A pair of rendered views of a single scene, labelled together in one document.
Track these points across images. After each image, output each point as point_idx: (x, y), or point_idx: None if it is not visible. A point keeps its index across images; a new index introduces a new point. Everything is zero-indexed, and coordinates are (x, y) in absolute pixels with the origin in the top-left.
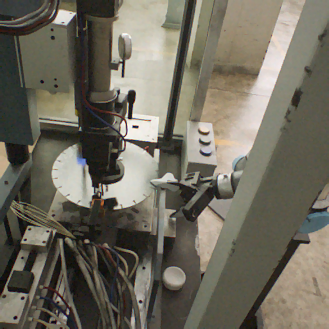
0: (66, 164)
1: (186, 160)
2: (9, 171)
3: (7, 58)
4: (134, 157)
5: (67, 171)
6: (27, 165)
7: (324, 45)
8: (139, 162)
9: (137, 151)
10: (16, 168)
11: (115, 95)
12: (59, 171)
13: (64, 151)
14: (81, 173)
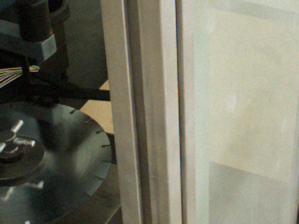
0: (57, 118)
1: None
2: (11, 27)
3: None
4: (21, 205)
5: (39, 117)
6: (27, 48)
7: None
8: (2, 208)
9: (36, 215)
10: (14, 31)
11: None
12: (46, 109)
13: (93, 120)
14: (25, 130)
